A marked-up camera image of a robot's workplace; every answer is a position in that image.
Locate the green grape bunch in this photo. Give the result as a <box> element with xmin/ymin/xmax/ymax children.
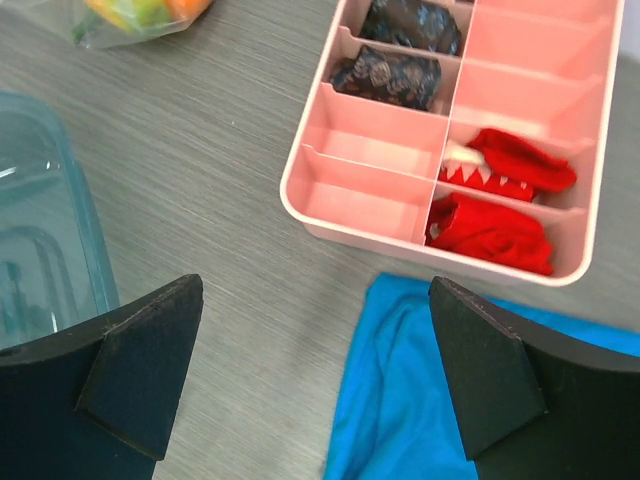
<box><xmin>73</xmin><ymin>0</ymin><xmax>173</xmax><ymax>37</ymax></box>

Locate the pink divided organizer box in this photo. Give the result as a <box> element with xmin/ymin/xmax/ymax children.
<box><xmin>280</xmin><ymin>1</ymin><xmax>624</xmax><ymax>287</ymax></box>

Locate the clear blue plastic tray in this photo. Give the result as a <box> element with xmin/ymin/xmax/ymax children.
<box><xmin>1</xmin><ymin>92</ymin><xmax>120</xmax><ymax>348</ymax></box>

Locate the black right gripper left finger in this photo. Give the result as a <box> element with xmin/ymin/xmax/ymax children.
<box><xmin>1</xmin><ymin>274</ymin><xmax>203</xmax><ymax>480</ymax></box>

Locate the clear zip top bag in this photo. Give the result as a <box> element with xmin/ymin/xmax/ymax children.
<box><xmin>1</xmin><ymin>0</ymin><xmax>212</xmax><ymax>49</ymax></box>

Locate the blue folded cloth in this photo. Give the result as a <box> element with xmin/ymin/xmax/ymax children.
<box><xmin>324</xmin><ymin>273</ymin><xmax>639</xmax><ymax>479</ymax></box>

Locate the orange tangerine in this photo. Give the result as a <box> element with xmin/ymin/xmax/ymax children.
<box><xmin>165</xmin><ymin>0</ymin><xmax>212</xmax><ymax>21</ymax></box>

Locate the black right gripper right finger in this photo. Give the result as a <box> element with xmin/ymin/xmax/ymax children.
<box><xmin>429</xmin><ymin>277</ymin><xmax>639</xmax><ymax>480</ymax></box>

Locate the red item in organizer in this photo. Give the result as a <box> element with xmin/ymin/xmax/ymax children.
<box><xmin>438</xmin><ymin>128</ymin><xmax>577</xmax><ymax>203</ymax></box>

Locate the dark patterned rolled sock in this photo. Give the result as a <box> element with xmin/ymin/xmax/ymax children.
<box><xmin>329</xmin><ymin>45</ymin><xmax>442</xmax><ymax>111</ymax></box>

